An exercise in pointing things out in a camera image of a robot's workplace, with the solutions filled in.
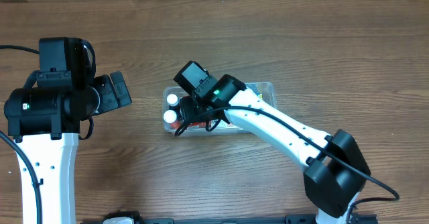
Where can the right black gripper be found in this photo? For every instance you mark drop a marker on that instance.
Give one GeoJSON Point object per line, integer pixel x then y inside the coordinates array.
{"type": "Point", "coordinates": [187, 109]}

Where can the orange tube white cap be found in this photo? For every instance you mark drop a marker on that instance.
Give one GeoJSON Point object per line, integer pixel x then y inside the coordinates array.
{"type": "Point", "coordinates": [171, 118]}

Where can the black bottle white cap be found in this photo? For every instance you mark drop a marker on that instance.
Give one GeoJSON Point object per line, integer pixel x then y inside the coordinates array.
{"type": "Point", "coordinates": [174, 104]}

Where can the red white carton box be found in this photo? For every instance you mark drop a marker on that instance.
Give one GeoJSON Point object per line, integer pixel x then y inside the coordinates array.
{"type": "Point", "coordinates": [202, 125]}

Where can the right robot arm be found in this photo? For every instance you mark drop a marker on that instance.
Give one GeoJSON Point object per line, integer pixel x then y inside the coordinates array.
{"type": "Point", "coordinates": [333, 166]}

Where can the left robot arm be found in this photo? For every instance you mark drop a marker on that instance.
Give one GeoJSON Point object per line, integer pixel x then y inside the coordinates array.
{"type": "Point", "coordinates": [44, 118]}

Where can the clear plastic container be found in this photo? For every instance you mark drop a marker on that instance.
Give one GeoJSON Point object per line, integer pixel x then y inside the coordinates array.
{"type": "Point", "coordinates": [264, 90]}

